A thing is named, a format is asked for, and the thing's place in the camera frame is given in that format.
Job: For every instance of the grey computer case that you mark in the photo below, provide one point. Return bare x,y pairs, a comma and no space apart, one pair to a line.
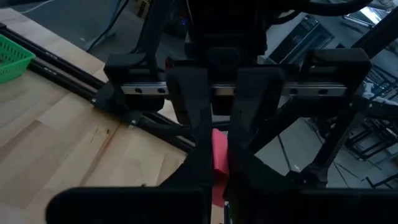
298,40

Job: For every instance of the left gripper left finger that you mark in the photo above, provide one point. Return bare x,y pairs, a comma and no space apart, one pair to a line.
199,171

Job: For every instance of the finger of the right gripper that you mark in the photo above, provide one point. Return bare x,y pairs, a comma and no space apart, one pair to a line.
189,93
255,93

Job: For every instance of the green plastic bin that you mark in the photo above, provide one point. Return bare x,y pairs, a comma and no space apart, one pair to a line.
14,59

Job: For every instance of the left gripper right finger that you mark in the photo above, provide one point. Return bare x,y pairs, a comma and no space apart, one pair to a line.
248,174

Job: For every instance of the pink eraser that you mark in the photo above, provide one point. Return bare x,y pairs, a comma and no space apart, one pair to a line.
220,155

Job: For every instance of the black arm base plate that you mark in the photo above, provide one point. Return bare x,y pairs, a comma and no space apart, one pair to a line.
107,99

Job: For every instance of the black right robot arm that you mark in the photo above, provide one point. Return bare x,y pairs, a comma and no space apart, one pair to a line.
155,37

